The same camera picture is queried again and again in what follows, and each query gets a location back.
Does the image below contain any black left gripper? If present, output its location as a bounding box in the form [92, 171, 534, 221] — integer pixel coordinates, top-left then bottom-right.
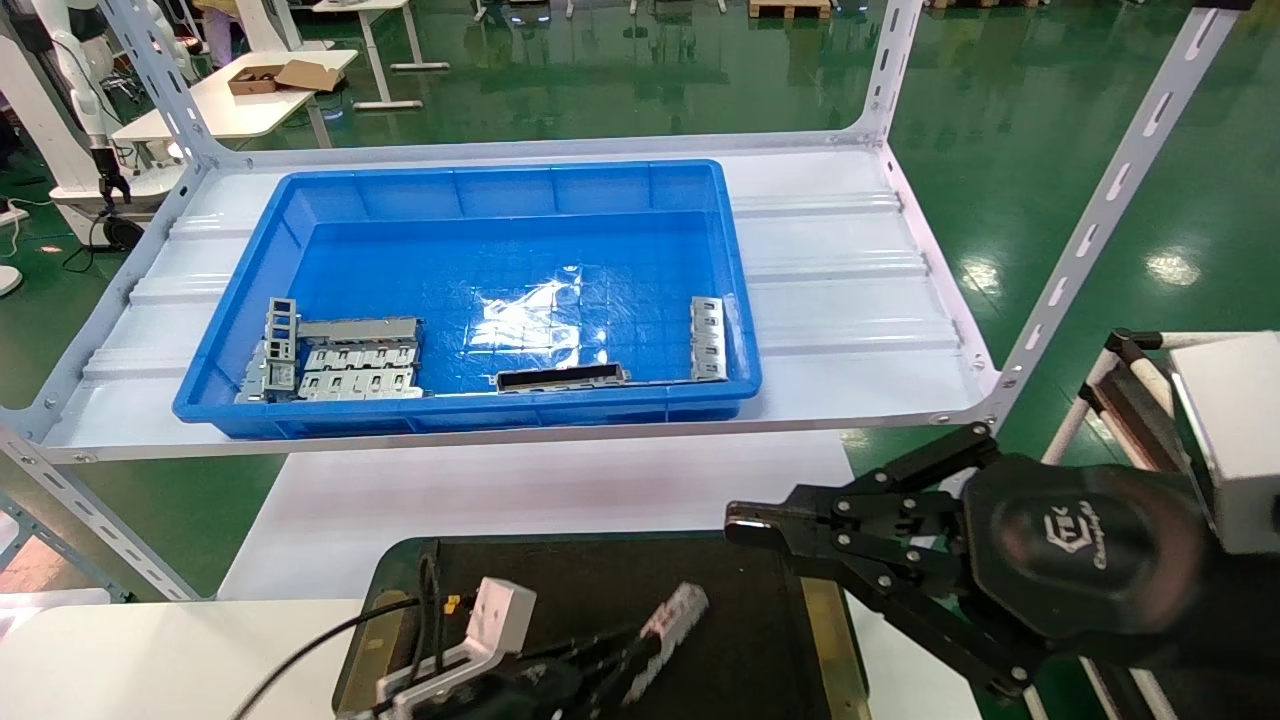
[400, 626, 668, 720]

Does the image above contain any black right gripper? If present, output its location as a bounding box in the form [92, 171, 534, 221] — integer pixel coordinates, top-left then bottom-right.
[724, 422, 1213, 702]

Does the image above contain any grey metal slotted bracket part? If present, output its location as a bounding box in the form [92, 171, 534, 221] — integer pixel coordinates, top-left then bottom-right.
[620, 582, 712, 703]

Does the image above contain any black rectangular tray container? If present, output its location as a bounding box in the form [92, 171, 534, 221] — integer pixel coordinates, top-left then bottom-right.
[333, 532, 873, 720]

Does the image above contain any dark open channel metal part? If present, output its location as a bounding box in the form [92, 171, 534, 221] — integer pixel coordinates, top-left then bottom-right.
[496, 362, 630, 394]

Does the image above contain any white metal shelf rack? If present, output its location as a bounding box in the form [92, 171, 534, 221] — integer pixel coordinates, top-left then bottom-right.
[0, 0, 1257, 603]

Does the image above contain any white cart with black roller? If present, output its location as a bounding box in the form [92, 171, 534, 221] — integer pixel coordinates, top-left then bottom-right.
[1040, 327, 1280, 476]

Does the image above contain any blue plastic bin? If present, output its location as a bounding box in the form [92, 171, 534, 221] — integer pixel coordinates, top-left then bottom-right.
[172, 159, 764, 439]

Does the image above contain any white desk with legs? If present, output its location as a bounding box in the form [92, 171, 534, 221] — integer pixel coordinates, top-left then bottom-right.
[310, 0, 452, 111]

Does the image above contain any open brown cardboard box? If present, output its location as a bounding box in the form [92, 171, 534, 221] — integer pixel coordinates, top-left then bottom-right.
[227, 59, 343, 97]

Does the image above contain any white table with box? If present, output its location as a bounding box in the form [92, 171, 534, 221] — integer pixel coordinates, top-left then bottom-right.
[110, 49, 360, 151]

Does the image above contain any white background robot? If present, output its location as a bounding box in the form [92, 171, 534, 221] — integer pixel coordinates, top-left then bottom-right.
[0, 0, 193, 251]

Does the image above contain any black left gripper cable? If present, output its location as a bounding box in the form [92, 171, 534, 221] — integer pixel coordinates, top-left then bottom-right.
[232, 550, 446, 720]

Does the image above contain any grey metal notched bracket part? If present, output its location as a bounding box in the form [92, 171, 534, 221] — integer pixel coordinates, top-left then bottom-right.
[689, 295, 728, 384]

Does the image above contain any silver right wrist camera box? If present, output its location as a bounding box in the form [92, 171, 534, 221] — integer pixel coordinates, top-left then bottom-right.
[1170, 332, 1280, 557]

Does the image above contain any upright grey metal frame part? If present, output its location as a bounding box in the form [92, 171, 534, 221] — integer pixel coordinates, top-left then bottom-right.
[264, 297, 302, 393]

